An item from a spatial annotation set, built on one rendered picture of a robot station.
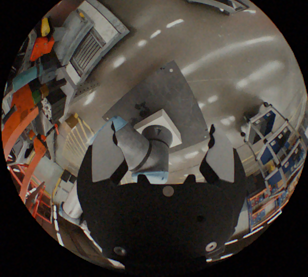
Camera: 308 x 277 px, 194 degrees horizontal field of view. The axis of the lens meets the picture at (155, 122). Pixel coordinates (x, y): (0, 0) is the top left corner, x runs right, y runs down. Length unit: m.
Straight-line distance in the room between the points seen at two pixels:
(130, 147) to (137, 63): 0.66
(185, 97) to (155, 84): 0.17
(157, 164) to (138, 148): 0.10
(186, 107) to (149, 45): 0.54
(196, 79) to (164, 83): 0.40
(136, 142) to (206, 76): 0.74
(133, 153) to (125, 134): 0.07
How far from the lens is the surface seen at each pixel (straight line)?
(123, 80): 0.85
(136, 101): 0.52
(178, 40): 0.80
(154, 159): 0.34
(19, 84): 0.76
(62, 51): 1.04
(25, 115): 1.02
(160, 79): 0.47
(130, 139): 0.29
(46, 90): 0.50
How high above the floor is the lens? 0.76
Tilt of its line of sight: 54 degrees down
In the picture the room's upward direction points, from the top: 171 degrees counter-clockwise
